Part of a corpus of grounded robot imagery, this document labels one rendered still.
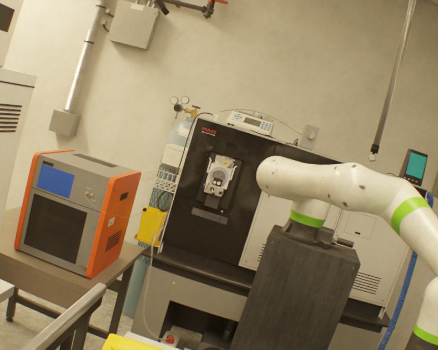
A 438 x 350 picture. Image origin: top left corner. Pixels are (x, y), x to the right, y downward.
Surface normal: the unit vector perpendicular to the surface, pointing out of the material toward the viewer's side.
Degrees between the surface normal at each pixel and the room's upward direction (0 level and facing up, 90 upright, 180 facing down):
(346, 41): 90
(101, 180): 90
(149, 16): 90
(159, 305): 90
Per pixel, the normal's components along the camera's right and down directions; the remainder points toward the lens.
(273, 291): -0.20, 0.04
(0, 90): 0.95, 0.29
